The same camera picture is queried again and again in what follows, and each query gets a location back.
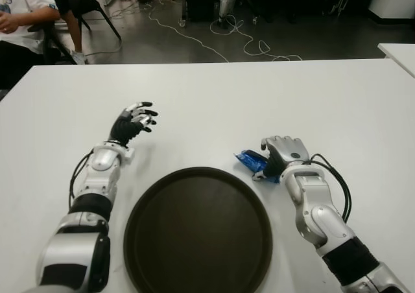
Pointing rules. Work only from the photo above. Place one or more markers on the left robot hand black silver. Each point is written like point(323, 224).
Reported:
point(124, 129)

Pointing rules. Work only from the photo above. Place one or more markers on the right robot hand black silver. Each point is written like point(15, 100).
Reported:
point(288, 152)

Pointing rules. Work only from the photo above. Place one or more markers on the blue Oreo cookie pack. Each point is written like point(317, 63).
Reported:
point(251, 160)

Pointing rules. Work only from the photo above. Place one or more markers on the right robot arm silver black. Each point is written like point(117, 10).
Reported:
point(317, 208)

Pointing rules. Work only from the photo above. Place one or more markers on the left robot arm silver black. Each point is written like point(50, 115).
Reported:
point(97, 179)

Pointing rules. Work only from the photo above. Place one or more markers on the dark brown round tray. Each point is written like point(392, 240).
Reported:
point(197, 234)

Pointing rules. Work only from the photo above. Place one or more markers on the black folding chair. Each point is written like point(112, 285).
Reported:
point(84, 4)

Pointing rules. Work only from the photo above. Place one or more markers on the black cabinet on casters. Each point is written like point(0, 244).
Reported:
point(201, 1)

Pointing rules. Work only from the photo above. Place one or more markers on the white side table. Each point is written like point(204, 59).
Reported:
point(400, 53)

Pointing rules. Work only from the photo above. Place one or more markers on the seated person white shirt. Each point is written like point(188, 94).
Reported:
point(22, 14)

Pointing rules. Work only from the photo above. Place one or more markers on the silver humanoid robot leg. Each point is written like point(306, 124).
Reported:
point(227, 1)

